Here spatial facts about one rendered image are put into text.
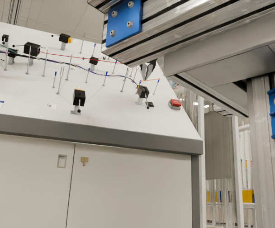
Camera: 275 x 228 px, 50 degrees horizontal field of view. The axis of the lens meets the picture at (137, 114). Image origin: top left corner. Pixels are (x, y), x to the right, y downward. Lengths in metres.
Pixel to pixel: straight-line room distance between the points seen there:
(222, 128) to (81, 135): 1.42
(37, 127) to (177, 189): 0.66
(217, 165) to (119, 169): 1.24
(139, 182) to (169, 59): 0.80
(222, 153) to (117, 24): 1.88
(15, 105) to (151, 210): 0.72
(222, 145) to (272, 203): 1.83
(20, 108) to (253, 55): 0.97
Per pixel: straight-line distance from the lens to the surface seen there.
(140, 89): 1.47
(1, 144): 1.24
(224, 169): 2.32
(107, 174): 1.26
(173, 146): 1.34
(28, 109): 1.27
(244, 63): 0.55
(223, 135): 2.37
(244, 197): 4.63
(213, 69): 0.56
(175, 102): 1.59
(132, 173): 1.29
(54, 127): 1.21
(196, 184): 1.42
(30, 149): 1.23
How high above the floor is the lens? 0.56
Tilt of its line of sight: 17 degrees up
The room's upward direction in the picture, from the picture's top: 3 degrees clockwise
